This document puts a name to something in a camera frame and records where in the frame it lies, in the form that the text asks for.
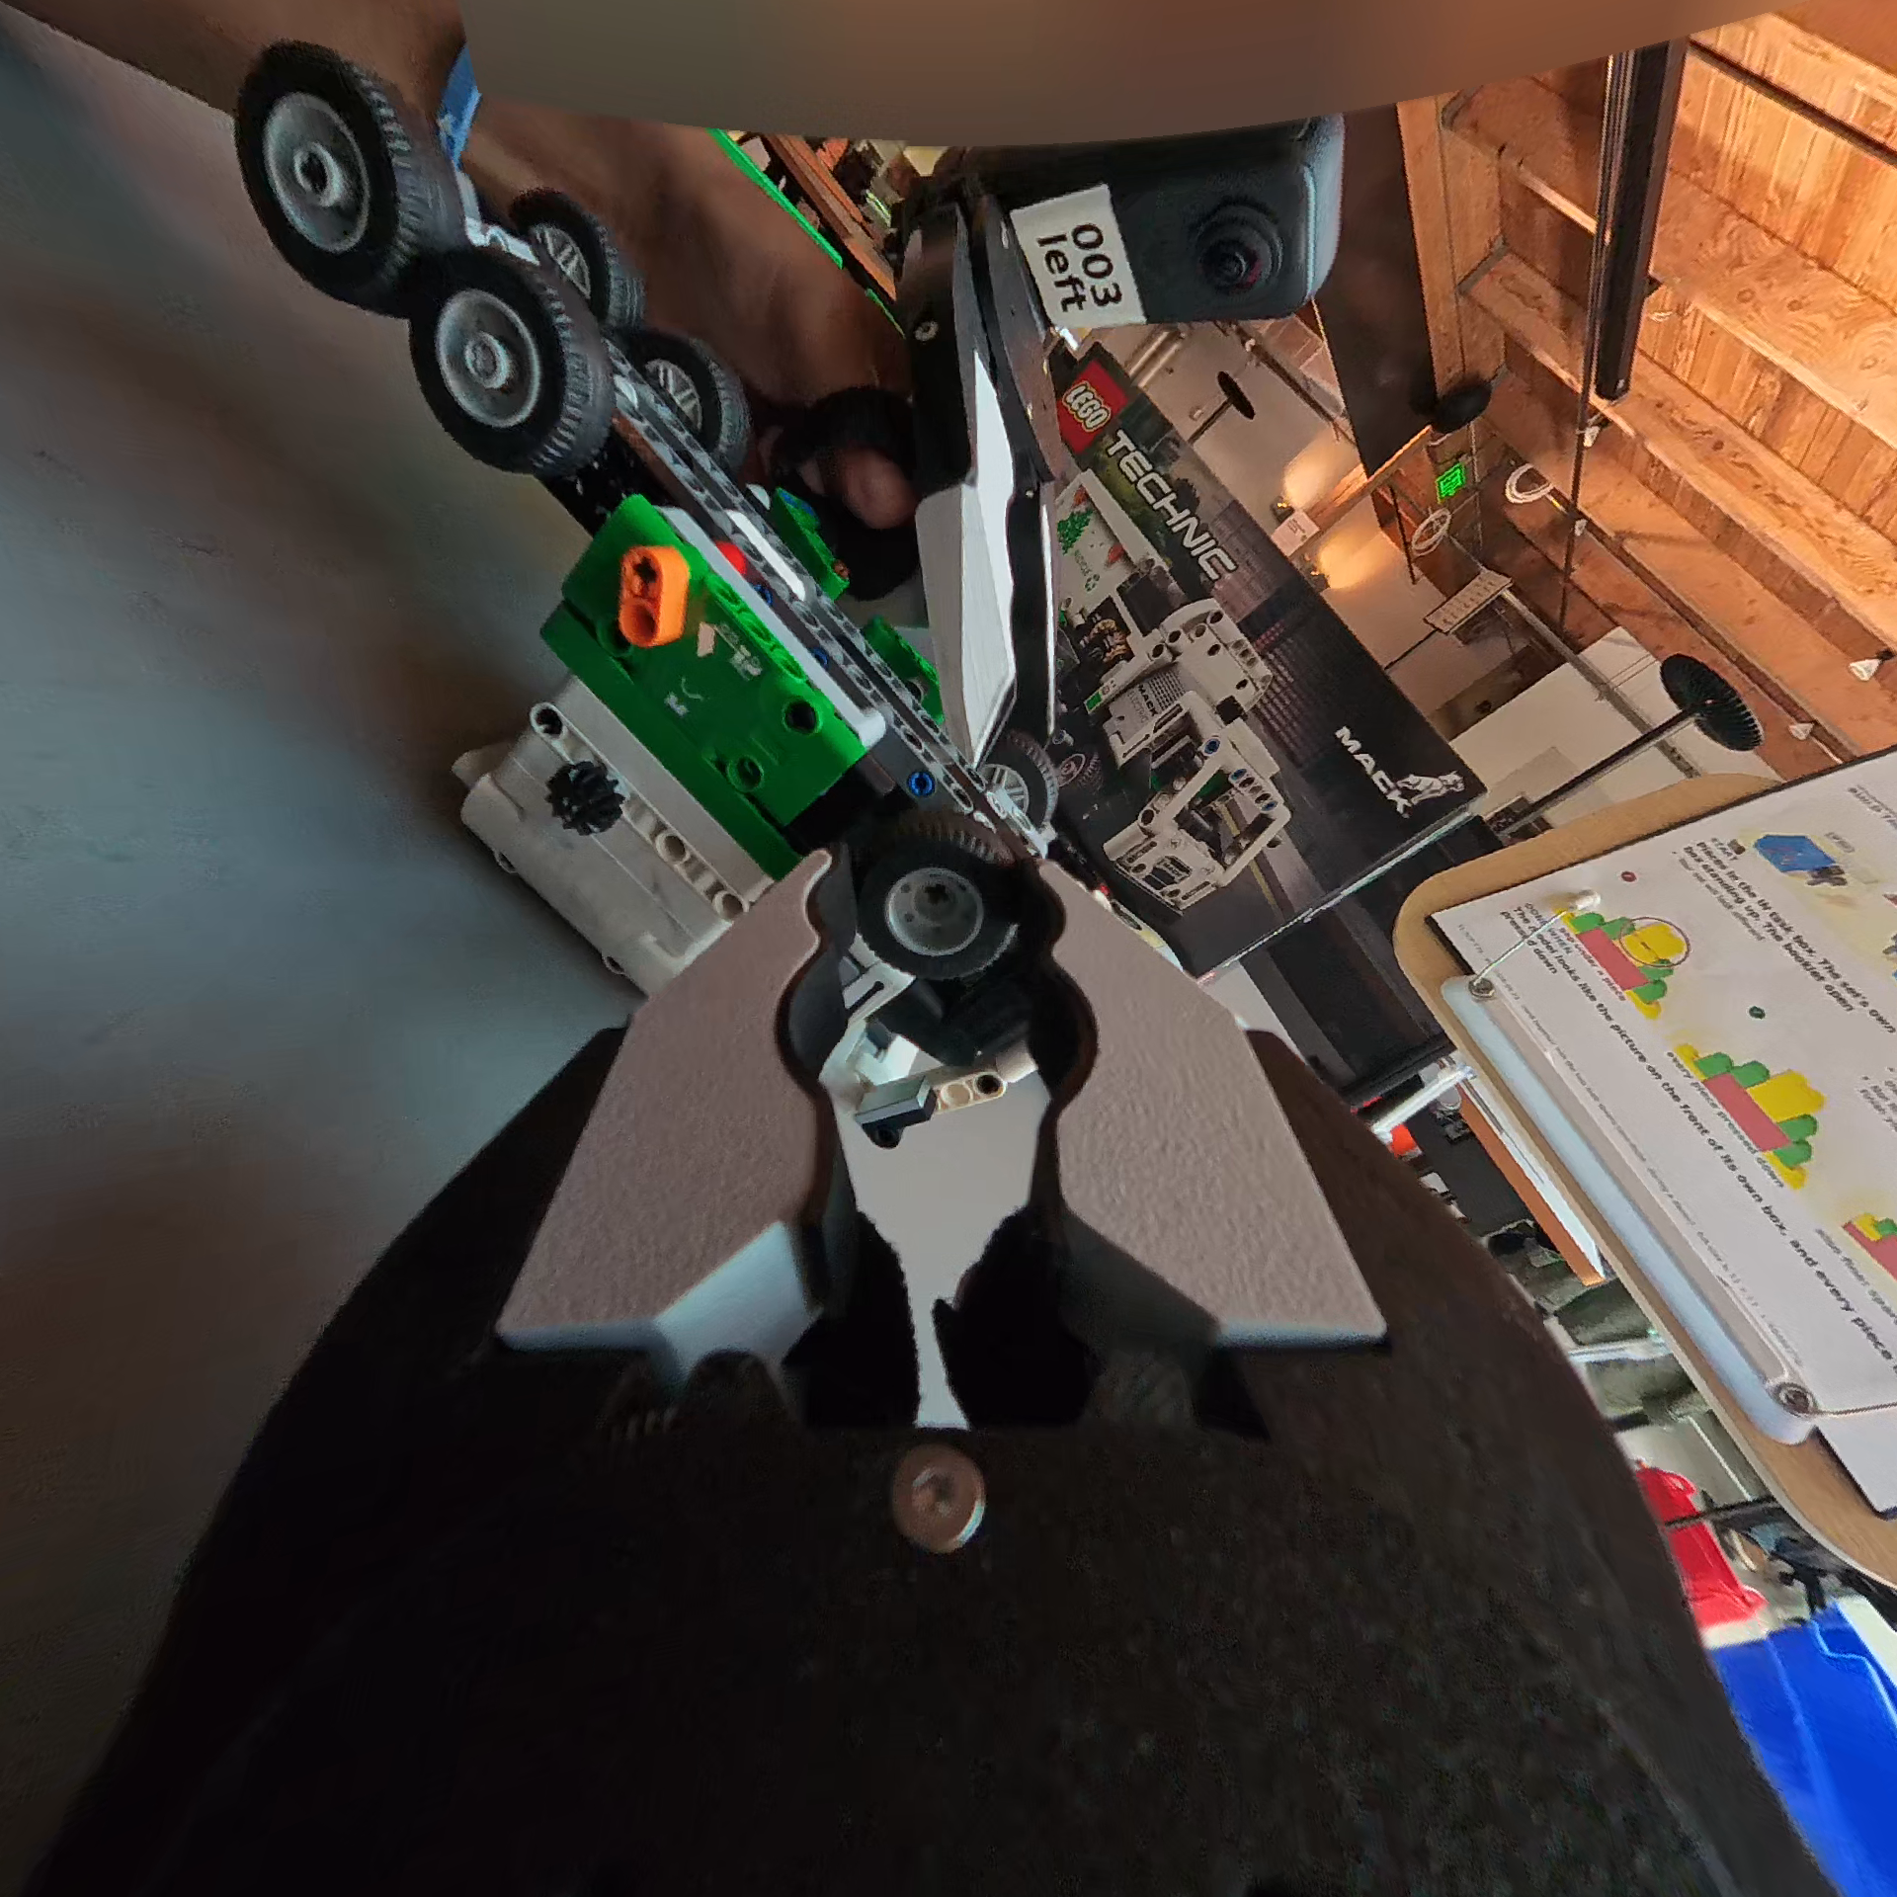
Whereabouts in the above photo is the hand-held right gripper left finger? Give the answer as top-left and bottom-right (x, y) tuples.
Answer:
(496, 854), (856, 1351)

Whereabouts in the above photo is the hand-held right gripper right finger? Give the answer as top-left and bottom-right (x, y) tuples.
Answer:
(1022, 860), (1391, 1351)

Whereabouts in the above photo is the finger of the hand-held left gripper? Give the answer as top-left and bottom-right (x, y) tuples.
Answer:
(907, 342), (1028, 765)
(1011, 430), (1066, 749)

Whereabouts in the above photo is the lego truck model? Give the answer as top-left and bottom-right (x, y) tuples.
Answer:
(234, 40), (1068, 1150)

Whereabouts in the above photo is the lego set box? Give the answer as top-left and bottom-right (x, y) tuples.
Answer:
(1043, 347), (1489, 979)

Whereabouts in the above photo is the person's left hand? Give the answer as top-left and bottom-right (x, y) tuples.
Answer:
(821, 444), (923, 536)

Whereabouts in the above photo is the white sheet holder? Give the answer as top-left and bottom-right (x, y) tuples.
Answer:
(1440, 975), (1831, 1447)

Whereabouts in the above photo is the black hanging panel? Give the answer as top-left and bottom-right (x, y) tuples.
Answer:
(1593, 40), (1691, 401)

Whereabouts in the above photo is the clipboard with instruction sheet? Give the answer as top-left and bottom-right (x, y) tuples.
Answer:
(1393, 769), (1897, 1587)

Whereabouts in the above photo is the printed instruction sheet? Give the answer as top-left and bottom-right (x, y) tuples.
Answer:
(1429, 748), (1897, 1512)

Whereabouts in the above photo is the red object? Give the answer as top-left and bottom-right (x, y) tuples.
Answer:
(1638, 1463), (1768, 1629)

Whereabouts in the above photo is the black disc on rod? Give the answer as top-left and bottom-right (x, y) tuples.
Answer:
(1489, 652), (1767, 838)

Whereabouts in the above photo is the blue plastic bin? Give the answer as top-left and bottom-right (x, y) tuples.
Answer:
(1706, 1601), (1897, 1897)

